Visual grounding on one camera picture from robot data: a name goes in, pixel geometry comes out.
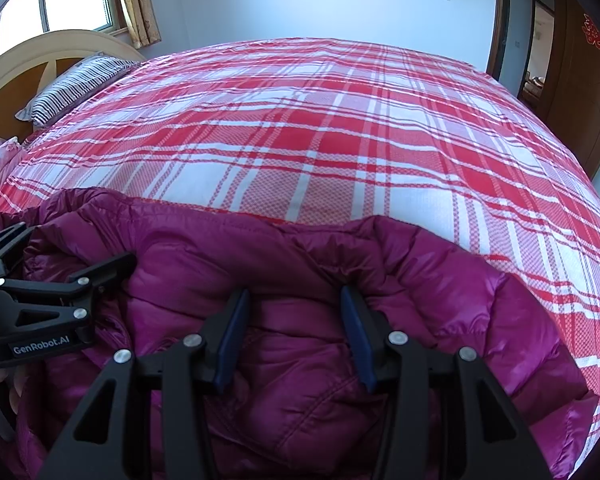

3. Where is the pink floral folded quilt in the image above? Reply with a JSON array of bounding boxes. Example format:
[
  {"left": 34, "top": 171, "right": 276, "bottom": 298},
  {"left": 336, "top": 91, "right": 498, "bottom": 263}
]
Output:
[{"left": 0, "top": 135, "right": 23, "bottom": 196}]

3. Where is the bed with red plaid sheet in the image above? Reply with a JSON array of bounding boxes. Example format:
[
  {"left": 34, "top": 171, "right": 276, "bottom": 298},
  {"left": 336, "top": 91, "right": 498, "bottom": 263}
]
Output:
[{"left": 0, "top": 37, "right": 600, "bottom": 426}]

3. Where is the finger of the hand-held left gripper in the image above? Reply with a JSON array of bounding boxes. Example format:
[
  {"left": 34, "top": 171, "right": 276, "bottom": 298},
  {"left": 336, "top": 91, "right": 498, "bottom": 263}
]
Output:
[
  {"left": 0, "top": 253, "right": 138, "bottom": 336},
  {"left": 0, "top": 222, "right": 36, "bottom": 273}
]

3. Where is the red paper door decoration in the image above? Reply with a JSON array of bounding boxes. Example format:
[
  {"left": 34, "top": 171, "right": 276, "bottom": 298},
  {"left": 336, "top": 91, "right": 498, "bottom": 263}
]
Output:
[{"left": 581, "top": 12, "right": 600, "bottom": 51}]

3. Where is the narrow yellow curtain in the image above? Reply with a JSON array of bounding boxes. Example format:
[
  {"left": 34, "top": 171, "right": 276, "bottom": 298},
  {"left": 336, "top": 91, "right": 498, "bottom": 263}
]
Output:
[{"left": 119, "top": 0, "right": 162, "bottom": 50}]

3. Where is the cream and wood headboard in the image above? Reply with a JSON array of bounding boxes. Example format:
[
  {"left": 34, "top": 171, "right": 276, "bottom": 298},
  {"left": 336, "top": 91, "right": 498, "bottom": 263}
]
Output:
[{"left": 0, "top": 29, "right": 146, "bottom": 136}]

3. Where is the brown door frame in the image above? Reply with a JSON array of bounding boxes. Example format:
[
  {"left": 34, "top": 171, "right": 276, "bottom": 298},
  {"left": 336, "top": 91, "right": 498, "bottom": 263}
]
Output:
[{"left": 485, "top": 0, "right": 556, "bottom": 111}]

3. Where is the purple down jacket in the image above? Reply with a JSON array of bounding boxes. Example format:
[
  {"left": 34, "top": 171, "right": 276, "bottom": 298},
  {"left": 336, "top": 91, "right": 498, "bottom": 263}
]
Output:
[{"left": 0, "top": 186, "right": 600, "bottom": 480}]

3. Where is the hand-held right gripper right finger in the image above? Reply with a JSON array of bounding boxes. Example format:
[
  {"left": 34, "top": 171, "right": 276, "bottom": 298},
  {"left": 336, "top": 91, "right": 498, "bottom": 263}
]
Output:
[{"left": 340, "top": 285, "right": 553, "bottom": 480}]

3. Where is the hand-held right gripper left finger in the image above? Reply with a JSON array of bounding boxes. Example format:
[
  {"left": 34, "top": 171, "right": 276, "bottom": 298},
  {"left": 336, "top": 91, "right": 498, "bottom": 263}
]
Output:
[{"left": 37, "top": 287, "right": 253, "bottom": 480}]

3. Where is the brown wooden door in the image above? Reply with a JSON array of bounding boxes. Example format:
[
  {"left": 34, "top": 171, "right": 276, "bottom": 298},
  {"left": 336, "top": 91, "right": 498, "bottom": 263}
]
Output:
[{"left": 545, "top": 0, "right": 600, "bottom": 181}]

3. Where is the striped pillow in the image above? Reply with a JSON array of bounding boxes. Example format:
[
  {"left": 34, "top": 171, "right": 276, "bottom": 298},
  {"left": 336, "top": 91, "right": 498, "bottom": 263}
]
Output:
[{"left": 15, "top": 52, "right": 143, "bottom": 128}]

